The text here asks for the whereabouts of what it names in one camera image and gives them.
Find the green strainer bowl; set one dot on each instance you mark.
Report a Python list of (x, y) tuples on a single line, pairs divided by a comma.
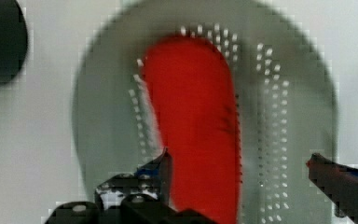
[(287, 108)]

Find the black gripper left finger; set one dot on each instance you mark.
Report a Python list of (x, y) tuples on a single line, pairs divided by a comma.
[(142, 197)]

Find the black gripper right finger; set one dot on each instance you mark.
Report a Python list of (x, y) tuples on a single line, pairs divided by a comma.
[(338, 182)]

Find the red plush ketchup bottle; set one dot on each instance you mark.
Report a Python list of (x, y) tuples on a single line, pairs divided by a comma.
[(191, 91)]

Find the black cylinder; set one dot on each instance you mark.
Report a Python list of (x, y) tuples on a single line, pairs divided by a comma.
[(13, 40)]

